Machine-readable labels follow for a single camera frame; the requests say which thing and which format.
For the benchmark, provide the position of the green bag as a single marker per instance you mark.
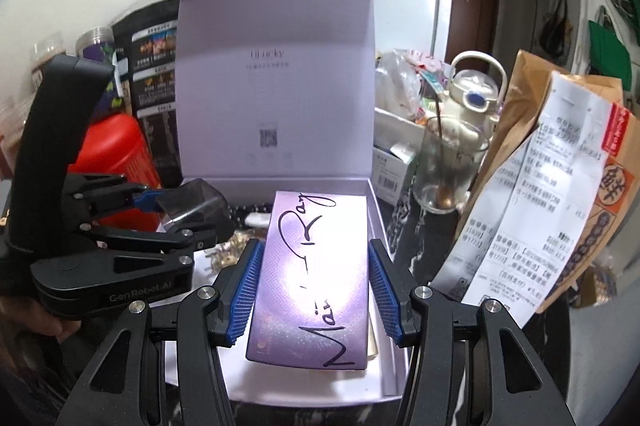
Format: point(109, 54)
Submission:
point(607, 48)

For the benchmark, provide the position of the lilac gift box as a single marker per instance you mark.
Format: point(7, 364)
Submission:
point(275, 81)

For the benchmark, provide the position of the plastic bag of snacks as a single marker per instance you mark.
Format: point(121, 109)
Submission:
point(405, 81)

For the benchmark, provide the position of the purple label jar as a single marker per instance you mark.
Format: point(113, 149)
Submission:
point(100, 56)

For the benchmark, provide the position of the brown door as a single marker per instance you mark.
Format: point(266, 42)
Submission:
point(472, 11)

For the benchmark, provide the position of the red plastic jar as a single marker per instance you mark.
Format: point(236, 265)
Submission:
point(120, 151)

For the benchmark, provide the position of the purple box black script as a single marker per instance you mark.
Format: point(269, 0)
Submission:
point(310, 276)

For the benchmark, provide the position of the white water bottle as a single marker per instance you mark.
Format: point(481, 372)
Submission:
point(475, 91)

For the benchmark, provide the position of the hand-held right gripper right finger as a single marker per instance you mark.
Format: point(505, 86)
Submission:
point(387, 291)

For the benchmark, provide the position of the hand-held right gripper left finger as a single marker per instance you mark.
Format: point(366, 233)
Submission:
point(245, 291)

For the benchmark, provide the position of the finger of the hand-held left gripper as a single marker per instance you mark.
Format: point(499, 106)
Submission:
point(150, 243)
point(147, 201)

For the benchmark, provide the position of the small white carton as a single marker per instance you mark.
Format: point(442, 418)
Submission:
point(395, 173)

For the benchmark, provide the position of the beige hair claw clip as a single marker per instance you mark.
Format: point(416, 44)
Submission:
point(227, 253)

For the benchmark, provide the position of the glass cup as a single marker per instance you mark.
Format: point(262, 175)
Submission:
point(450, 171)

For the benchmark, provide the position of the white fridge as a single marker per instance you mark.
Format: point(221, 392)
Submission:
point(410, 6)

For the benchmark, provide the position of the clear white hair claw clip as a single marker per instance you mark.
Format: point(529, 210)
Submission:
point(257, 221)

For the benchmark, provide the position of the long white receipt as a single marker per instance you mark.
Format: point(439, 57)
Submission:
point(565, 186)
point(480, 246)

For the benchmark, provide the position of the dark hanging handbag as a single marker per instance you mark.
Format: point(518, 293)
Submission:
point(555, 31)

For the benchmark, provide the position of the brown paper bag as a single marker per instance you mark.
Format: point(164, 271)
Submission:
point(520, 106)

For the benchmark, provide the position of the black printed pouch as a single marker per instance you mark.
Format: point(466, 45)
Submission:
point(150, 71)

